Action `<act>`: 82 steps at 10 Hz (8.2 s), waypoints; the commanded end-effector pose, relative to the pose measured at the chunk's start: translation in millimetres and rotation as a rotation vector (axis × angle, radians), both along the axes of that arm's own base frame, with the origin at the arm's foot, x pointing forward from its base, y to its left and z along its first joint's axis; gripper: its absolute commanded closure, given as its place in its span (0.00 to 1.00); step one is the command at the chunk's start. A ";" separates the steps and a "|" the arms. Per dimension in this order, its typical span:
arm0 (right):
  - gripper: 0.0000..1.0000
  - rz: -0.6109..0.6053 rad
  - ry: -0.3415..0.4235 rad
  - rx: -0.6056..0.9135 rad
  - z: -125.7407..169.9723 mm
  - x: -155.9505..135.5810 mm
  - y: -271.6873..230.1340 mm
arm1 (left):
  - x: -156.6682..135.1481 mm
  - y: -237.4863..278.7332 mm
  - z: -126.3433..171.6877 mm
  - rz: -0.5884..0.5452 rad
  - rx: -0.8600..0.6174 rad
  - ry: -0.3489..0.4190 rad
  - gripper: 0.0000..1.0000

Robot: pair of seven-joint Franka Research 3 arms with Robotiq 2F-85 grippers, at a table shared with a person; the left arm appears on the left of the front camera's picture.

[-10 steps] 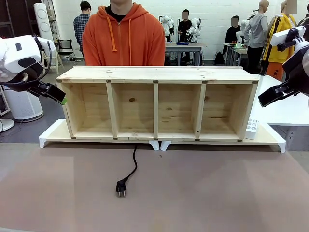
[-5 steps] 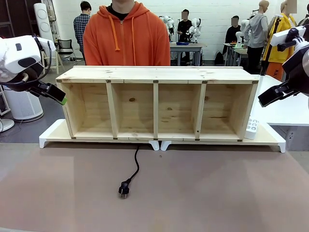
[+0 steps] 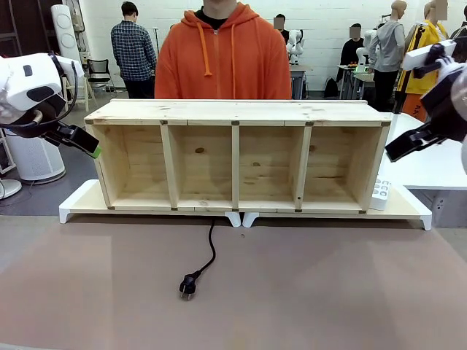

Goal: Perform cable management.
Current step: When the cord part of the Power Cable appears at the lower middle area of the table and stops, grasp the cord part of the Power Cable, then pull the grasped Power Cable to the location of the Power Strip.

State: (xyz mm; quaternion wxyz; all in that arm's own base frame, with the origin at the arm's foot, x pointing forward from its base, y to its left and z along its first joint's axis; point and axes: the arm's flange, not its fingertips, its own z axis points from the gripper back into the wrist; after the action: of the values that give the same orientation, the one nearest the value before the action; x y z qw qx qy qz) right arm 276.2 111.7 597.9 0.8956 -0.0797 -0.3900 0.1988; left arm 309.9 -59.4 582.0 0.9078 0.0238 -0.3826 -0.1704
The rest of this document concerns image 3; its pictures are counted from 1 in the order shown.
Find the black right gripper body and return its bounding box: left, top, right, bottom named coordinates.
left=419, top=82, right=467, bottom=144

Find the four-compartment pine wood shelf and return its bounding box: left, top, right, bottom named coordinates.
left=83, top=98, right=393, bottom=214

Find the person in orange hoodie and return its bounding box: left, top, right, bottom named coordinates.
left=154, top=0, right=293, bottom=101

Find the black backpack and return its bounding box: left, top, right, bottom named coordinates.
left=323, top=77, right=340, bottom=99

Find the white power strip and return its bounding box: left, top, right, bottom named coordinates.
left=369, top=174, right=393, bottom=212

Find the person in plaid shirt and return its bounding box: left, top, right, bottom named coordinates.
left=110, top=1, right=158, bottom=99

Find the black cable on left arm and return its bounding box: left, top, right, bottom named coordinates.
left=0, top=52, right=80, bottom=129

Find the black power cable with plug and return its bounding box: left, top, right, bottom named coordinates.
left=178, top=214, right=218, bottom=302

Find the white-legged wooden riser stand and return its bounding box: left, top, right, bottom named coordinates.
left=58, top=179, right=242, bottom=228
left=242, top=184, right=433, bottom=232

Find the grey background desk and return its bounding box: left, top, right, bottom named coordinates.
left=289, top=64, right=314, bottom=101

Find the seated person in black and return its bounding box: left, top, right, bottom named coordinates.
left=339, top=23, right=367, bottom=83

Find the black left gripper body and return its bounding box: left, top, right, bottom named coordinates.
left=42, top=122, right=83, bottom=147

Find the white side table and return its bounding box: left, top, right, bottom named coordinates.
left=379, top=112, right=467, bottom=191

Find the mannequin in grey hoodie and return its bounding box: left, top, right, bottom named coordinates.
left=367, top=0, right=407, bottom=113

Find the standing person in dark top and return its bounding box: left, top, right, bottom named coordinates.
left=273, top=13, right=291, bottom=47

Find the mannequin in yellow jacket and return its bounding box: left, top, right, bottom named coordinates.
left=395, top=0, right=452, bottom=123

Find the black mesh office chair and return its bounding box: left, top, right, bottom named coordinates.
left=86, top=58, right=117, bottom=94

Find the white fan base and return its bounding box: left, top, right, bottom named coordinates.
left=0, top=178, right=23, bottom=201

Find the white standing air conditioner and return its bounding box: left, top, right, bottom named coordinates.
left=50, top=4, right=84, bottom=79

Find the white round air purifier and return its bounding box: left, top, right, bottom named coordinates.
left=2, top=129, right=67, bottom=184

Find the light wooden stool frame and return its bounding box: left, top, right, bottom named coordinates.
left=61, top=74, right=98, bottom=113

